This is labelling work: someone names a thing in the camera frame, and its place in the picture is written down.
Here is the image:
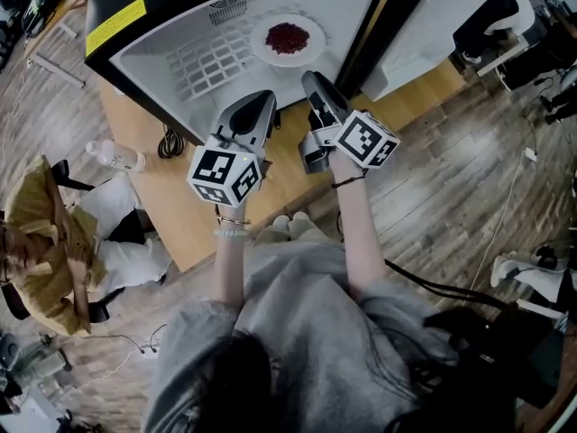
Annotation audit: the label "wooden side desk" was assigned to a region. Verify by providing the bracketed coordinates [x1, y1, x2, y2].
[24, 0, 87, 90]

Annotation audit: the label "person's grey shirt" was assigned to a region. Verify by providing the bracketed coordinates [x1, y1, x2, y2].
[142, 241, 456, 433]

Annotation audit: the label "person's right hand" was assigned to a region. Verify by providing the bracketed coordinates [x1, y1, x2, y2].
[328, 149, 369, 185]

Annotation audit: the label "black bag strap cables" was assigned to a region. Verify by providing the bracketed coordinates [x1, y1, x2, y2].
[385, 259, 511, 310]

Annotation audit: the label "grey floor equipment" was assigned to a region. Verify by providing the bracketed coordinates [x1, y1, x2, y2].
[0, 331, 74, 382]

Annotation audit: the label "thin black floor cable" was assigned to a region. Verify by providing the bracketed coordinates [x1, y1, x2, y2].
[74, 322, 169, 355]

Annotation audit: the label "yellow warning sticker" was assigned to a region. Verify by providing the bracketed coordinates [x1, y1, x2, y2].
[85, 0, 148, 59]

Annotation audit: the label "pile of dark red beans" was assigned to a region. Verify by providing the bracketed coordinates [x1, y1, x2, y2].
[264, 22, 312, 56]

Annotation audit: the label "white appliance with clear dome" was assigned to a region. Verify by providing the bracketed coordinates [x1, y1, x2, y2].
[490, 244, 577, 298]

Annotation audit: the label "black green backpack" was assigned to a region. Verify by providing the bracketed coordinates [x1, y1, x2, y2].
[21, 0, 65, 39]

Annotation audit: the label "coiled black power cable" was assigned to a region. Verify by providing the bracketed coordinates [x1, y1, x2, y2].
[157, 124, 187, 160]

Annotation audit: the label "black shoulder bag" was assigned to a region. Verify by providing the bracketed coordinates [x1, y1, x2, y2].
[426, 302, 570, 433]

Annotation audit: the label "black mini fridge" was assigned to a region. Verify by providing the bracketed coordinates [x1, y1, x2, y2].
[84, 0, 519, 147]

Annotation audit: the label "white round plate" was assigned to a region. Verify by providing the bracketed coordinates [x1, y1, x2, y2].
[250, 14, 327, 69]

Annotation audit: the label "black office chair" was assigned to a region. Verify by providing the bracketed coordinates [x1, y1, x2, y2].
[0, 159, 166, 325]

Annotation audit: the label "person's left forearm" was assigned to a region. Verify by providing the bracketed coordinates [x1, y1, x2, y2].
[211, 203, 252, 307]

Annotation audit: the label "person's right forearm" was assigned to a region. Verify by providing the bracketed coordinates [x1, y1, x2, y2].
[333, 178, 389, 302]

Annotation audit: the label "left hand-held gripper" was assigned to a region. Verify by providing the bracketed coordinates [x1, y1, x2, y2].
[187, 90, 278, 209]

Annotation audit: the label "person's light shoe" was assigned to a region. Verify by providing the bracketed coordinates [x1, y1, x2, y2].
[270, 214, 292, 243]
[290, 211, 316, 242]

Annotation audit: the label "light wooden table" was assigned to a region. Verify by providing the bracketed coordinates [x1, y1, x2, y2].
[96, 59, 468, 273]

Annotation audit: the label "white floor cable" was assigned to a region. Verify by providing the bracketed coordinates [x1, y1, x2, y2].
[468, 151, 536, 293]

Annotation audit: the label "clear plastic bottle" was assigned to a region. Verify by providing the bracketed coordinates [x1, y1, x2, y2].
[85, 139, 148, 174]

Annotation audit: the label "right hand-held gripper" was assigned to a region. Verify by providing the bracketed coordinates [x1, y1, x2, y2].
[298, 70, 401, 174]

